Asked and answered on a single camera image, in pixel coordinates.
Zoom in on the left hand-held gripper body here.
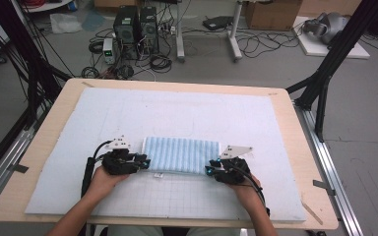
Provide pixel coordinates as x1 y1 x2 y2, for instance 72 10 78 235
100 136 140 176

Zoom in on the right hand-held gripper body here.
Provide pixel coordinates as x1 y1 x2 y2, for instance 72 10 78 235
214 145 254 186

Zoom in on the blue striped towel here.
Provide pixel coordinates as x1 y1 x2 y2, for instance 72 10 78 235
142 136 221 179

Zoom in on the person's left hand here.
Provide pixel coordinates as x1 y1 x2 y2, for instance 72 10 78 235
90 166 131 198

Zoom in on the white grid mat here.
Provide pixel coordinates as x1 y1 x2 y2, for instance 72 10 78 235
24 87 307 222

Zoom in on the wooden table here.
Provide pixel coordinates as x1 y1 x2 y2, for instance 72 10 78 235
0 78 340 230

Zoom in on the black tape piece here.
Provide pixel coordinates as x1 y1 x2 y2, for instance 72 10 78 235
8 163 30 174
312 179 337 197

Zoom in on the white power supply box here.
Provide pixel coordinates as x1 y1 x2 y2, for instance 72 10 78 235
102 37 116 65

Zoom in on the white desk leg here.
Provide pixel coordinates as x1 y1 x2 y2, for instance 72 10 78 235
175 0 186 63
227 0 244 62

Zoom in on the slim black computer tower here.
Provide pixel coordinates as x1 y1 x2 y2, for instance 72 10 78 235
139 6 160 55

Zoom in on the large black computer tower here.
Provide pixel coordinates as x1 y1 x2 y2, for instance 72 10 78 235
112 5 141 61

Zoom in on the black flat device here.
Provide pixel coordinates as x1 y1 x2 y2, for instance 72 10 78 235
202 15 234 31

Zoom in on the white floor board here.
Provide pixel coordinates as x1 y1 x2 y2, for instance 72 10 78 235
292 16 371 60

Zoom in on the white plastic bag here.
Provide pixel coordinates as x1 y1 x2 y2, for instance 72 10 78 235
49 13 84 34

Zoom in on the cardboard box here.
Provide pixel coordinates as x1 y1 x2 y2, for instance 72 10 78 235
245 0 303 31

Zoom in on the grey headset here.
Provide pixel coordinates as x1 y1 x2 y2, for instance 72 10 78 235
302 12 350 45

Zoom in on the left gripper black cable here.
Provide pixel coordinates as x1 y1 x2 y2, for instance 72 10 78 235
81 140 113 198

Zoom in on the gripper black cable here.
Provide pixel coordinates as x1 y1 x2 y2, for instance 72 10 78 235
81 140 113 198
229 163 271 217

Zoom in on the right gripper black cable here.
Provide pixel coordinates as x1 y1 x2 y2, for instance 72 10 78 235
229 163 271 217

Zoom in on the coiled black cable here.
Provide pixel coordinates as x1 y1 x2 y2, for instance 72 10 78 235
149 53 173 74

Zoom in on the aluminium rail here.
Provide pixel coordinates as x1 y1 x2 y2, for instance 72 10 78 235
293 101 364 236
0 104 47 214

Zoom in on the tangle of floor cables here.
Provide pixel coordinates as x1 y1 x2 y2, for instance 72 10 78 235
235 29 304 59

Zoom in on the black metal frame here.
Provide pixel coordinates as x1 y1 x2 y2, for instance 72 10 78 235
0 0 73 132
284 0 378 143

